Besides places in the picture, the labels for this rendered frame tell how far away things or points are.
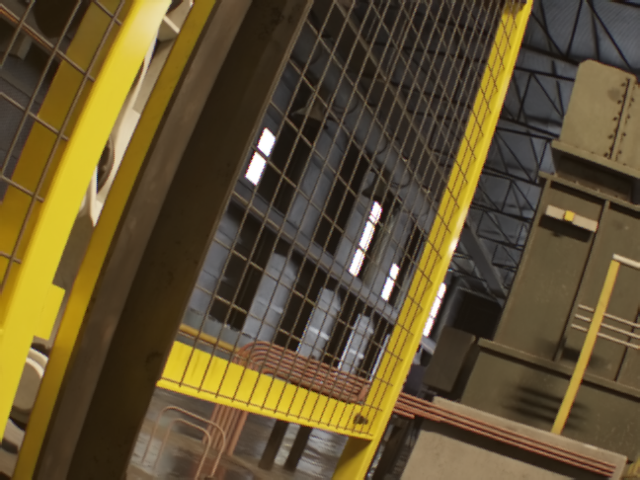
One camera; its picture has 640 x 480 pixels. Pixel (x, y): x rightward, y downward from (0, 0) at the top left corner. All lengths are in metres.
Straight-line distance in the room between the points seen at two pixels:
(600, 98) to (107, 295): 5.25
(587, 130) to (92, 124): 4.99
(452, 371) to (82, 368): 6.71
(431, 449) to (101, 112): 3.90
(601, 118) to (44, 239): 5.06
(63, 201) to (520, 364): 4.63
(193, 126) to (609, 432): 4.75
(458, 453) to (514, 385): 0.84
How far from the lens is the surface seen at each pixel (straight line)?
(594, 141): 5.69
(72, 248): 1.53
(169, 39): 1.71
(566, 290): 5.44
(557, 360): 5.36
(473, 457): 4.61
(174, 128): 0.62
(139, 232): 0.62
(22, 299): 0.82
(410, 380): 7.95
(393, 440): 5.06
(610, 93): 5.79
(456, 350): 7.30
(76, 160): 0.83
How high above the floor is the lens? 0.45
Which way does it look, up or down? 7 degrees up
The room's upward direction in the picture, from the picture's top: 21 degrees clockwise
